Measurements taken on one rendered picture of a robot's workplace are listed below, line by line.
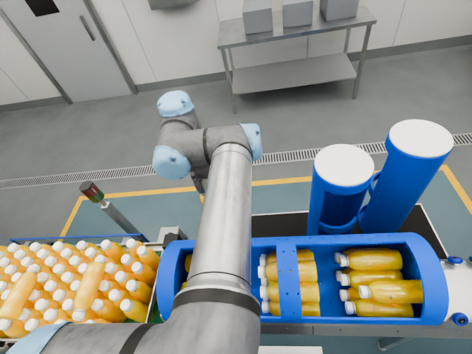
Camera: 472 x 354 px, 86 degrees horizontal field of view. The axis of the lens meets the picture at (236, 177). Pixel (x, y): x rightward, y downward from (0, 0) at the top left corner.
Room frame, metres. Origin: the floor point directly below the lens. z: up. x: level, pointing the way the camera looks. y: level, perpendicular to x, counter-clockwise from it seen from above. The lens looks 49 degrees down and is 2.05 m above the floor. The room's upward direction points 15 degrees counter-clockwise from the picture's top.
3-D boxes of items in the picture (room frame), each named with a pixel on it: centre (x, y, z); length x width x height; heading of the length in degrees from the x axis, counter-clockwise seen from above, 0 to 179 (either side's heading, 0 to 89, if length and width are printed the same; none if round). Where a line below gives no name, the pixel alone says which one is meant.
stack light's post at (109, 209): (0.85, 0.67, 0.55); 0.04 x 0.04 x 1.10; 76
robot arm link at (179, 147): (0.41, 0.09, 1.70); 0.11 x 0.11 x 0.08; 77
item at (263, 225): (0.79, -0.57, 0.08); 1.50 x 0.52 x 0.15; 77
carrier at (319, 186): (0.78, -0.54, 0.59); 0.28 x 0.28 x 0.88
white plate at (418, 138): (0.81, -0.96, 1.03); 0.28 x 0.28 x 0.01
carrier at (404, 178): (0.81, -0.96, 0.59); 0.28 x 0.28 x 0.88
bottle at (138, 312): (0.35, 0.52, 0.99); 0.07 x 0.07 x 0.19
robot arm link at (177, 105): (0.51, 0.09, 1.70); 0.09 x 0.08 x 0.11; 167
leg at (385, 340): (0.09, -0.62, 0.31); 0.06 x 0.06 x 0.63; 76
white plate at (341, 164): (0.78, -0.54, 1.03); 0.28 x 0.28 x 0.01
